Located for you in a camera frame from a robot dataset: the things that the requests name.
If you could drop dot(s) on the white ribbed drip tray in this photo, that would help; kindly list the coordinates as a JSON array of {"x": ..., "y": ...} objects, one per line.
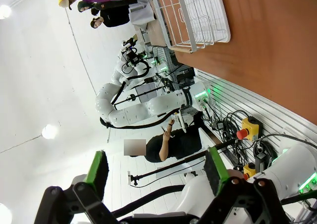
[{"x": 226, "y": 33}]

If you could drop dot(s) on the grey perforated control cabinet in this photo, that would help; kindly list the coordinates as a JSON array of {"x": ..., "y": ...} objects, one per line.
[{"x": 163, "y": 58}]

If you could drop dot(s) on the person's right forearm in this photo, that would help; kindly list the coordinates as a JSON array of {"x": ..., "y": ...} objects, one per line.
[{"x": 164, "y": 147}]

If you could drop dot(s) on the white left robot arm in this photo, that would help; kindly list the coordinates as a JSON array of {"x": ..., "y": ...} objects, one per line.
[{"x": 123, "y": 115}]

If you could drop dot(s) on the yellow emergency stop red button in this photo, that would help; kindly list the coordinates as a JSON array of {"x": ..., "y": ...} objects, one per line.
[
  {"x": 248, "y": 169},
  {"x": 251, "y": 126}
]

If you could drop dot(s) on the bystander in black shirt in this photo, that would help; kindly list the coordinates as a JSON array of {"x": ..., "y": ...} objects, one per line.
[
  {"x": 114, "y": 17},
  {"x": 111, "y": 6}
]

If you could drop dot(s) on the black power adapter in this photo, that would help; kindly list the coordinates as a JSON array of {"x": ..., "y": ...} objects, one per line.
[{"x": 260, "y": 157}]

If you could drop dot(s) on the person in black t-shirt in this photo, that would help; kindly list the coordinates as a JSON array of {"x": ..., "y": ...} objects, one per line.
[{"x": 185, "y": 144}]

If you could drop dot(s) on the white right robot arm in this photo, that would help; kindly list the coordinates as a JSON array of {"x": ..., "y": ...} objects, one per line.
[{"x": 292, "y": 164}]

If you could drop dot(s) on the person's right hand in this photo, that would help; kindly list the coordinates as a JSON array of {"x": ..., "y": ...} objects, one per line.
[{"x": 170, "y": 128}]

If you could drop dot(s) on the black camera stand pole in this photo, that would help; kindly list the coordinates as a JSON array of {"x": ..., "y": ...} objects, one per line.
[
  {"x": 143, "y": 94},
  {"x": 158, "y": 170}
]

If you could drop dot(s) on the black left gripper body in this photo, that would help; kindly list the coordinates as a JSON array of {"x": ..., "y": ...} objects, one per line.
[{"x": 132, "y": 58}]

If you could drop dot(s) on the white slotted mounting plate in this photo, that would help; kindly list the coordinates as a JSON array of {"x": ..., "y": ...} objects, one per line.
[{"x": 247, "y": 102}]

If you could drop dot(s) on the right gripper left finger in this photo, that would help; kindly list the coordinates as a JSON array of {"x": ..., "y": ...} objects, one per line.
[{"x": 97, "y": 169}]

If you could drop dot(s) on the round white ceiling lamp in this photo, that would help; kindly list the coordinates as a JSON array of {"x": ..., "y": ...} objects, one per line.
[
  {"x": 3, "y": 11},
  {"x": 3, "y": 212},
  {"x": 49, "y": 131}
]

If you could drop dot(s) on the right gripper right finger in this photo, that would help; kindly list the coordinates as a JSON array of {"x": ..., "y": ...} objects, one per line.
[{"x": 215, "y": 169}]

